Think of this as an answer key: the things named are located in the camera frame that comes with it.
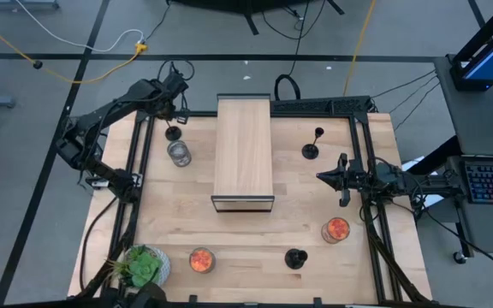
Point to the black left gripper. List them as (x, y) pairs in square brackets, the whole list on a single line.
[(174, 87)]

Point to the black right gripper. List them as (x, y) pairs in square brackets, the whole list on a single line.
[(353, 180)]

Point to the black metal candlestick holder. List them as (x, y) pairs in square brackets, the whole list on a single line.
[(294, 259), (173, 134), (310, 151)]

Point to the glass jar orange candle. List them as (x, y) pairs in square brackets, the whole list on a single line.
[(202, 261), (337, 229)]

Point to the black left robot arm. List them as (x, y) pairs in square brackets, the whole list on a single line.
[(139, 92)]

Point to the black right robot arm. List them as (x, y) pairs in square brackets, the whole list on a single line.
[(400, 181)]

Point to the black perforated power box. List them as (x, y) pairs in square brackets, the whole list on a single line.
[(315, 105)]

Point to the white paper sheet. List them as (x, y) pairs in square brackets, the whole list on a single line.
[(411, 164)]

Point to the small black floor plug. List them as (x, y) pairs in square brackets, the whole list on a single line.
[(37, 64)]

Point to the yellow pole with black base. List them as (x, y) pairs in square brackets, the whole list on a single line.
[(361, 43)]

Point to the black desk caster wheel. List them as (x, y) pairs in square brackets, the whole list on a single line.
[(459, 257)]

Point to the grey desk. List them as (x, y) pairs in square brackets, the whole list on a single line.
[(473, 124)]

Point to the black backlit keyboard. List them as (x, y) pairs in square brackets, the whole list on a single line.
[(492, 181)]

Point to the green succulent in white pot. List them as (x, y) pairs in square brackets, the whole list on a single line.
[(144, 267)]

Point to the black aluminium table frame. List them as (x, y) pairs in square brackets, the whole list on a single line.
[(358, 141)]

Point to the wooden shelf black metal frame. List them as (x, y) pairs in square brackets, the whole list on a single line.
[(243, 149)]

